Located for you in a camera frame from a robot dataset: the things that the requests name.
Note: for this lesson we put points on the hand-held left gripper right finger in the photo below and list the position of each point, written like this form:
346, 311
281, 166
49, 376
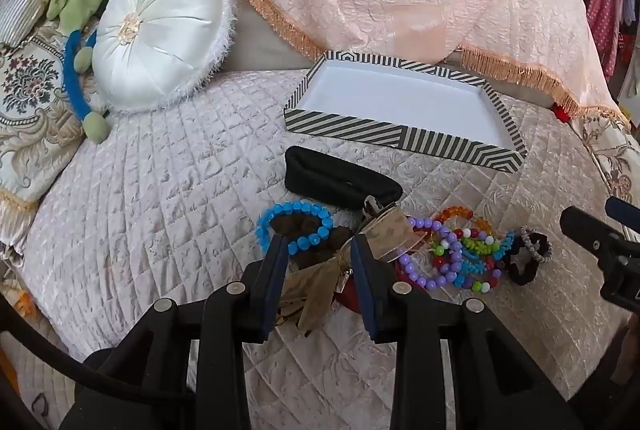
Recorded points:
362, 290

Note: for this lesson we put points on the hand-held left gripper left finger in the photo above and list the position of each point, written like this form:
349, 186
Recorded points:
277, 280

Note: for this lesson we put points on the black scrunchie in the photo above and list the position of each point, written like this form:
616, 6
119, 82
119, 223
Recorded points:
520, 277

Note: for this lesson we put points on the small red object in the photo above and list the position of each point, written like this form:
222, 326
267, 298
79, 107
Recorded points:
561, 113

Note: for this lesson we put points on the red fabric hair bow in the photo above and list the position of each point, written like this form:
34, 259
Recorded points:
345, 300

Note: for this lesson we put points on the white round satin cushion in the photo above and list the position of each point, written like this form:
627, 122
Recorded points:
160, 29

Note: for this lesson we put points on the leopard print ribbon bow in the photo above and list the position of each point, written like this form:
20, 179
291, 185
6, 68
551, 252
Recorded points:
310, 290

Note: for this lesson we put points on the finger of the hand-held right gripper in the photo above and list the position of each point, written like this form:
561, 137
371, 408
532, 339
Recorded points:
625, 212
590, 235

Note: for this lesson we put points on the brown flower hair clip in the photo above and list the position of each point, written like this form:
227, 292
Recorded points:
340, 238

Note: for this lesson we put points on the floral embroidered cover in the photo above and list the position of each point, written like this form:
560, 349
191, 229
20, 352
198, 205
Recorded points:
35, 84
610, 149

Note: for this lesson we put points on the striped cardboard tray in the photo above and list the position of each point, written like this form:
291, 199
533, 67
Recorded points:
390, 94

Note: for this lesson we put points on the black fabric hair clip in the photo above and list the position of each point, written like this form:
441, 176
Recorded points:
325, 177

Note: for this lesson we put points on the quilted beige bedspread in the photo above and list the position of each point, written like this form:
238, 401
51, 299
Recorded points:
175, 185

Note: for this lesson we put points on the pink dotted hanging garment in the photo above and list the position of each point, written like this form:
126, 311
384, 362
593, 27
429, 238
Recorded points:
602, 9

